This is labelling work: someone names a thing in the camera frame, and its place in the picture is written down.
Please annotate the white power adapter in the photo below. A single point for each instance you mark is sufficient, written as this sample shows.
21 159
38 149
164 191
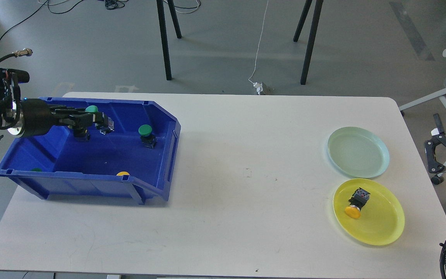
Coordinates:
262 89

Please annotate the black tripod leg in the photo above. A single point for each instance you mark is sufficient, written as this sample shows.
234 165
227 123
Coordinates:
312 34
164 33

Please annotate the yellow push button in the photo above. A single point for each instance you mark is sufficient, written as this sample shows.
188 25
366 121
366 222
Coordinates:
356 202

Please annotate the blue plastic storage bin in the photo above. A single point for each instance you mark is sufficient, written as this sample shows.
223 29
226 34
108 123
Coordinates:
90 168

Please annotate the yellow plate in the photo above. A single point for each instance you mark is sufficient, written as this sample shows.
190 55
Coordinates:
382 219

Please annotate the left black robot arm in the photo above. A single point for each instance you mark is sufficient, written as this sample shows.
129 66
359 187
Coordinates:
10 93

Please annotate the black tripod leg left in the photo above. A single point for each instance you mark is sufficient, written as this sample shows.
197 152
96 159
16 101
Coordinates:
164 33

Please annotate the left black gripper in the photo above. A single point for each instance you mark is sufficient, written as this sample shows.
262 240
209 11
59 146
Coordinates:
37 117

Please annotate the light green plate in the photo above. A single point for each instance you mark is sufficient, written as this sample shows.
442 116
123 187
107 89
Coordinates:
357 152

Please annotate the green push button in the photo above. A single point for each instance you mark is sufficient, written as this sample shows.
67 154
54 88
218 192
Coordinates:
147 137
102 122

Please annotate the black tripod leg right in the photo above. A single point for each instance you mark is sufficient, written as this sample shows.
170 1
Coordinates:
312 34

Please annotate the yellow button at bin front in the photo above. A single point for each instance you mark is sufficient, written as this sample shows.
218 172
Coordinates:
123 173

